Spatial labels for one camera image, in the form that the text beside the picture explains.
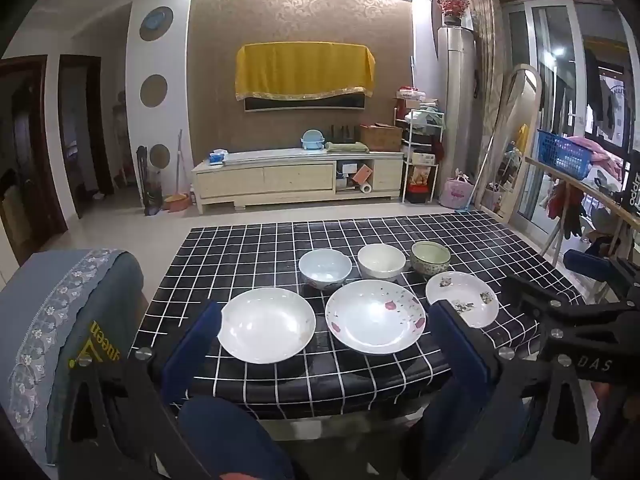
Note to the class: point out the vase with red flowers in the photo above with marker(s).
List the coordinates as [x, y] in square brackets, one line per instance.
[452, 6]

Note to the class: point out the wooden drying rack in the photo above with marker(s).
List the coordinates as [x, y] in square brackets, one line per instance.
[580, 187]

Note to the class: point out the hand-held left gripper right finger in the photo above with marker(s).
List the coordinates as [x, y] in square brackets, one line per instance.
[460, 340]

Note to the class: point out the orange dustpan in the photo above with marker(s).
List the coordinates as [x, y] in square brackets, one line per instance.
[177, 202]

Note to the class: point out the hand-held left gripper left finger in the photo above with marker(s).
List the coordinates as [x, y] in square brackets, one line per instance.
[197, 340]

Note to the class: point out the light blue bowl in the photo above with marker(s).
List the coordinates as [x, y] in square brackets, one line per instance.
[325, 268]

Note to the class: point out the black floor stand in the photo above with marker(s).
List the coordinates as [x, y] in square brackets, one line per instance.
[146, 180]

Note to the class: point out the green patterned bowl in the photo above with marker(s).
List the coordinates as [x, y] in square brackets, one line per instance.
[430, 258]

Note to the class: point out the broom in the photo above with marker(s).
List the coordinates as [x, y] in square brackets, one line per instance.
[178, 160]

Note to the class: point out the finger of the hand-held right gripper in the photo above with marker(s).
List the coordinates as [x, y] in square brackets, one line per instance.
[550, 305]
[585, 265]

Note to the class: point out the large white floral plate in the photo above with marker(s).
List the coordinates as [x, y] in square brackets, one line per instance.
[375, 315]

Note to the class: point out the orange box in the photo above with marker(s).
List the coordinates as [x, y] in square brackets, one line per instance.
[362, 174]

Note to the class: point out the plain white plate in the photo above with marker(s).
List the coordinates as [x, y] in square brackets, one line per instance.
[267, 325]

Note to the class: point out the standing air conditioner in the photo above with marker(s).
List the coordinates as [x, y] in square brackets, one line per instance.
[457, 110]

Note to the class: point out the light wooden cabinet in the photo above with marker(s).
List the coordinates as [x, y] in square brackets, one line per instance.
[280, 177]

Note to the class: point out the blue plastic basket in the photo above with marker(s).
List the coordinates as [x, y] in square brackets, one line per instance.
[565, 154]

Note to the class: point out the plain white bowl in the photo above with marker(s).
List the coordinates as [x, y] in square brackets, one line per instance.
[381, 261]

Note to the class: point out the dark wooden door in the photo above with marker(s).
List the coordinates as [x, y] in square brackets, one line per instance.
[27, 160]

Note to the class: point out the pink bag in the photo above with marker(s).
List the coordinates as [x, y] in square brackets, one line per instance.
[457, 192]

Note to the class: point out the green folded cloth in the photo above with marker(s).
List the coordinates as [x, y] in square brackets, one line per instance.
[346, 147]

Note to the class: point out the small white floral plate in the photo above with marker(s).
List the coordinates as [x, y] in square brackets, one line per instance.
[462, 292]

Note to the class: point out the red hanging cloth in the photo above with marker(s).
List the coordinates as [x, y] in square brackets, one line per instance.
[562, 202]

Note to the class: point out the standing mirror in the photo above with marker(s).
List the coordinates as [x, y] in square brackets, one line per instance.
[512, 150]

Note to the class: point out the blue tissue box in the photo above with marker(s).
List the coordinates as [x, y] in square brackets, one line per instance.
[217, 156]

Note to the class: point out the sliding glass door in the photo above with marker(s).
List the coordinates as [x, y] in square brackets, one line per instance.
[550, 85]

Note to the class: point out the chair with blue lace cover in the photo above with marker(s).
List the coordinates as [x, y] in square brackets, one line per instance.
[55, 335]

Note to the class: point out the cardboard box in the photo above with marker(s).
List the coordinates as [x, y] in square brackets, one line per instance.
[381, 136]

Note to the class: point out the blue plastic container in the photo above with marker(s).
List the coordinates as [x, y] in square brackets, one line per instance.
[312, 140]

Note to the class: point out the person's leg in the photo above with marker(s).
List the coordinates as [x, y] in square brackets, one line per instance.
[435, 442]
[230, 435]

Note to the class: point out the person's left leg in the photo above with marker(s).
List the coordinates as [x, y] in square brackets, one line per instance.
[230, 435]

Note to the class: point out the yellow cloth cover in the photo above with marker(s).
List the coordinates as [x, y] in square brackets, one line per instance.
[305, 72]

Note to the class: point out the patterned curtain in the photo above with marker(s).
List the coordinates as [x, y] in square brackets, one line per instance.
[487, 60]

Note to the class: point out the black checked tablecloth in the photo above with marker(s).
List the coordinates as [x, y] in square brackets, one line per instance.
[260, 255]

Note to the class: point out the white paper roll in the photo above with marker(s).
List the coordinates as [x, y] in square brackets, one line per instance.
[366, 188]

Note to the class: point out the white metal shelf rack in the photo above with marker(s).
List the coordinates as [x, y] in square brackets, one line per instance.
[422, 155]

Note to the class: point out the round woven wall decoration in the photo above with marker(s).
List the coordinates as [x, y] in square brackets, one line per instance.
[160, 155]
[153, 91]
[156, 23]

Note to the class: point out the person's right leg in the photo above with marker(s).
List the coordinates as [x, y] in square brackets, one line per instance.
[435, 442]

